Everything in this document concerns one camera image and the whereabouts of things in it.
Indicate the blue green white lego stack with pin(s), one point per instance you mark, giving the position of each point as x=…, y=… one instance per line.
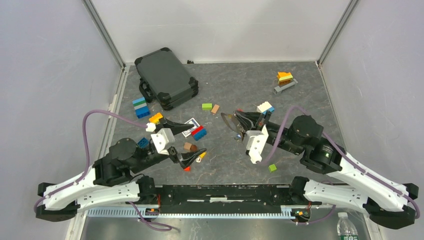
x=141, y=108

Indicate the playing card box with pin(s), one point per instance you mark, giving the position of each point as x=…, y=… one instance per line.
x=191, y=121

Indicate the grey lego piece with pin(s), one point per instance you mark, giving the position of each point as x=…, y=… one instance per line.
x=279, y=89

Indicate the blue lego brick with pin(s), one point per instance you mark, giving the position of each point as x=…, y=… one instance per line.
x=143, y=143

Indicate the green lego brick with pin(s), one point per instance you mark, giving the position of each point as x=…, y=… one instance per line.
x=207, y=106

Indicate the white cable duct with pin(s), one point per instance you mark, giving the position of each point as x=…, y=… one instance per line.
x=131, y=212

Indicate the red blue lego block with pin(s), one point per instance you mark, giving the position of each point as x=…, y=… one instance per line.
x=199, y=133

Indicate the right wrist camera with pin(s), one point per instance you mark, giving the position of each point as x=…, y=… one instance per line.
x=255, y=141

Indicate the plastic water bottle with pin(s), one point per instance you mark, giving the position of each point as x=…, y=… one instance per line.
x=346, y=230

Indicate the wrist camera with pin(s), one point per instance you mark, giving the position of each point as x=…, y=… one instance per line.
x=255, y=141
x=162, y=139

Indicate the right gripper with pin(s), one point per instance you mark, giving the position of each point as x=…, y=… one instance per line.
x=249, y=119

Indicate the tan wooden block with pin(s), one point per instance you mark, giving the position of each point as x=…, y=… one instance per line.
x=215, y=109

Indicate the white blue lego block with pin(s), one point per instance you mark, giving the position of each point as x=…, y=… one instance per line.
x=265, y=107

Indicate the black hard case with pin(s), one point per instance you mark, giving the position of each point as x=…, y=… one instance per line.
x=164, y=78

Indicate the metal keyring plate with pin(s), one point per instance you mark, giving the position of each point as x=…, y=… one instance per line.
x=232, y=123

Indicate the small green cube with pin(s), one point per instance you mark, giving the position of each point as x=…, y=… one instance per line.
x=272, y=168

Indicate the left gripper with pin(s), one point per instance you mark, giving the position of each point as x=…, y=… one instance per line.
x=187, y=158

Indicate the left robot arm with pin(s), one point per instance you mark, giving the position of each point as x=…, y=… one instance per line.
x=111, y=179

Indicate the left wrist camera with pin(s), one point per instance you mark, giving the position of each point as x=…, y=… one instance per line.
x=162, y=139

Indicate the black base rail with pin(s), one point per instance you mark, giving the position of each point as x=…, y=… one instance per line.
x=221, y=199

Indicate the light wooden block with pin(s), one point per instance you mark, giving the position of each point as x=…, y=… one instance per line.
x=187, y=146

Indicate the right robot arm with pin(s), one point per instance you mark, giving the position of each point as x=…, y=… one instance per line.
x=387, y=203

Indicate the yellow lego plate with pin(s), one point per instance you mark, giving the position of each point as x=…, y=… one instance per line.
x=155, y=119

